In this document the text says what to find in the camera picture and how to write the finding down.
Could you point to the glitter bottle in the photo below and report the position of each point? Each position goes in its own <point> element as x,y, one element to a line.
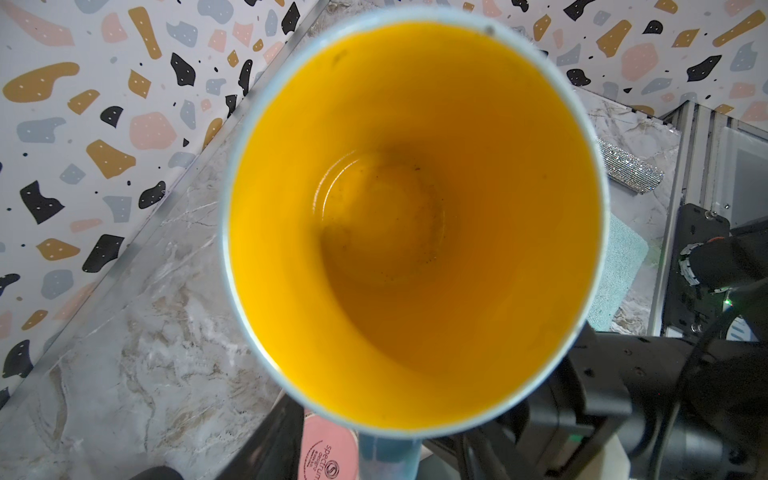
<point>629,170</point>

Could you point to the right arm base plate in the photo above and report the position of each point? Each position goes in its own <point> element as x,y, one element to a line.
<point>691,302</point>

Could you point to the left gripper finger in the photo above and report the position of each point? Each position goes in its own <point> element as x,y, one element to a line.
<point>273,451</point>

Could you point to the light blue mug yellow inside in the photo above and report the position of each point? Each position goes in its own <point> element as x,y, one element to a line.
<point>414,226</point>

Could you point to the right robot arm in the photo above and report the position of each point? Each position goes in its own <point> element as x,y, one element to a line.
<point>651,407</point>

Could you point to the teal cloth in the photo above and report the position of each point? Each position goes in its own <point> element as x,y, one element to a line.
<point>625,254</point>

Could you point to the pink mug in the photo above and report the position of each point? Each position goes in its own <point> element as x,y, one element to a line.
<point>328,451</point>

